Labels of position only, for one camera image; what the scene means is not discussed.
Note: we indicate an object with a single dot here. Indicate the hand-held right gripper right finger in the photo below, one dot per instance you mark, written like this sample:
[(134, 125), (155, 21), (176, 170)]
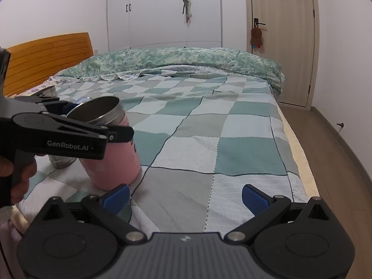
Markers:
[(255, 200)]

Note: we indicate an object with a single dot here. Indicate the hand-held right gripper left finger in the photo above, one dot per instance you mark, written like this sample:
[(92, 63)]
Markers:
[(117, 198)]

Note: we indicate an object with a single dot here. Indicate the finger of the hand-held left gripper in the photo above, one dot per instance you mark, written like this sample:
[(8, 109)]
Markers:
[(120, 134), (62, 108)]

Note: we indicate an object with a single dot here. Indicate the pink cup with metal rim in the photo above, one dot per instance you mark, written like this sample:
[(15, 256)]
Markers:
[(116, 165)]

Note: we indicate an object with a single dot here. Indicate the person's left hand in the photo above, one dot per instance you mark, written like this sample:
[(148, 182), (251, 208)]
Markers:
[(27, 178)]

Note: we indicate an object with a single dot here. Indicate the silver metal lid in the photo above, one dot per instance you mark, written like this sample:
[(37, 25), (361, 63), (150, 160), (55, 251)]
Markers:
[(61, 162)]

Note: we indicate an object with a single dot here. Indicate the floral pillow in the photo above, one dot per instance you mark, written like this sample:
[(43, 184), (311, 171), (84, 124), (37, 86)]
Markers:
[(40, 88)]

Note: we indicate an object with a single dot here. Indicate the orange wooden headboard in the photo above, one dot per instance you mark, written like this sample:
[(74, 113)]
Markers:
[(43, 58)]

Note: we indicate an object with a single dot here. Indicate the checkered green grey bedsheet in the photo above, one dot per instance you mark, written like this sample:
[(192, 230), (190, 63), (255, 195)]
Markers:
[(203, 139)]

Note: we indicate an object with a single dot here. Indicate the green floral duvet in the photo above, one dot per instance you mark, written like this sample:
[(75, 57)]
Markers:
[(186, 59)]

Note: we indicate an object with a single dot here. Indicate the pale pink cloth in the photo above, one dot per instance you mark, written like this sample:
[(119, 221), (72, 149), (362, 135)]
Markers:
[(10, 238)]

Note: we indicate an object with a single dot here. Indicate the white wardrobe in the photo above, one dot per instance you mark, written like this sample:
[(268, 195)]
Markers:
[(162, 11)]

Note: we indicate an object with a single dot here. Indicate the beige door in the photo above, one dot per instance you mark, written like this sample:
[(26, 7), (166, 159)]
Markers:
[(282, 40)]

